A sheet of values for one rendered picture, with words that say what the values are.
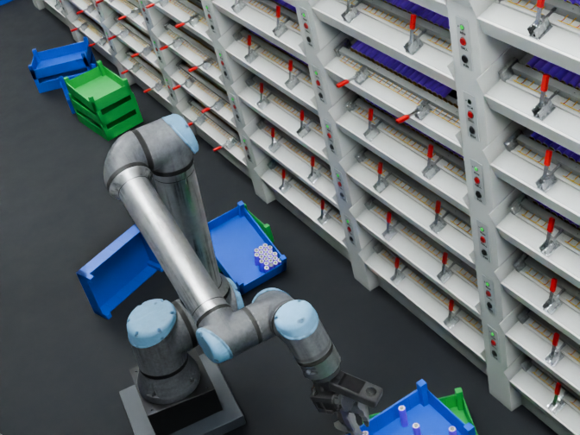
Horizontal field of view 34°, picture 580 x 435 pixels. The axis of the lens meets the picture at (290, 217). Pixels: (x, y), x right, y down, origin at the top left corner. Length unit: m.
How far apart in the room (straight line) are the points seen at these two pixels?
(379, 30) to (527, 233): 0.63
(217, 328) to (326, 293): 1.20
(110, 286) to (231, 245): 0.47
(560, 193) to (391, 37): 0.60
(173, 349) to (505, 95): 1.22
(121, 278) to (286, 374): 0.83
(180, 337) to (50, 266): 1.20
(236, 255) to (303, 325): 1.44
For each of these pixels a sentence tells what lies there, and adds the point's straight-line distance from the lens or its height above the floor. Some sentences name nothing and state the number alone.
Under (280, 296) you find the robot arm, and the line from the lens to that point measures 2.13.
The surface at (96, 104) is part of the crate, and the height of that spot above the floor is 0.19.
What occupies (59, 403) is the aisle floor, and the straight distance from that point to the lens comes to 3.24.
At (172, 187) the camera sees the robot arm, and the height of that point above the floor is 0.84.
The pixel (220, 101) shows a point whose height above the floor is 0.36.
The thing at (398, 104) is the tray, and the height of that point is 0.89.
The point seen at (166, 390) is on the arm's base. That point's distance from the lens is 2.81.
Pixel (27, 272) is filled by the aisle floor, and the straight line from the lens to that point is 3.84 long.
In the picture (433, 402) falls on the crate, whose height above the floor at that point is 0.35.
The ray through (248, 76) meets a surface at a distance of 3.44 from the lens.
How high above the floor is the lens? 2.19
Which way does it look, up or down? 37 degrees down
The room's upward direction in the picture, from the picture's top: 15 degrees counter-clockwise
